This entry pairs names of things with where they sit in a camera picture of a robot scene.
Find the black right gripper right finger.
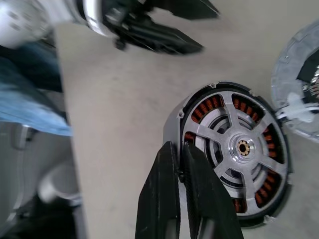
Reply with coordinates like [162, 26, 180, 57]
[182, 143, 247, 239]

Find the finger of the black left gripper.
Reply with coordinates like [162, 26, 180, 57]
[129, 22, 206, 55]
[149, 0, 220, 19]

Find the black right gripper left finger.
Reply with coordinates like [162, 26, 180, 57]
[134, 140, 184, 239]

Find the silver spoked rotor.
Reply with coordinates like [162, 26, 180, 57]
[184, 86, 291, 215]

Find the grey motor housing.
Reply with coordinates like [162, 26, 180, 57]
[161, 80, 294, 222]

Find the person's blue jeans leg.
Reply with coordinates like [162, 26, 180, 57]
[0, 41, 74, 137]

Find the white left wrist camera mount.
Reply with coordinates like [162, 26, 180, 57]
[83, 0, 112, 38]

